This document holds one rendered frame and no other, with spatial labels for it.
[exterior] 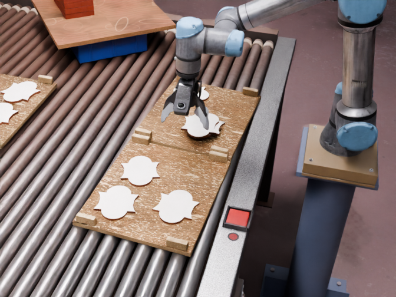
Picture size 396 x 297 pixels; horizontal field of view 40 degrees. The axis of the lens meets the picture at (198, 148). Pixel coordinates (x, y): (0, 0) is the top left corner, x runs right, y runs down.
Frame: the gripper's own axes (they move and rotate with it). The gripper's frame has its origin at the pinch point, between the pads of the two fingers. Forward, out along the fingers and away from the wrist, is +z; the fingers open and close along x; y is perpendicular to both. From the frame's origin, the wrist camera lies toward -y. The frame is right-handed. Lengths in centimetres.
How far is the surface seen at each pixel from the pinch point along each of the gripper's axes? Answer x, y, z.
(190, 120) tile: 0.9, 12.9, 5.7
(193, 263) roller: -14.0, -43.4, 11.8
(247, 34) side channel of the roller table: -7, 91, 8
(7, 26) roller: 102, 71, 11
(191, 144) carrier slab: -1.5, 4.5, 9.2
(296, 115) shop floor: -36, 173, 99
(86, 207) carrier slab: 20.3, -32.6, 10.2
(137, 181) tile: 9.7, -18.9, 9.0
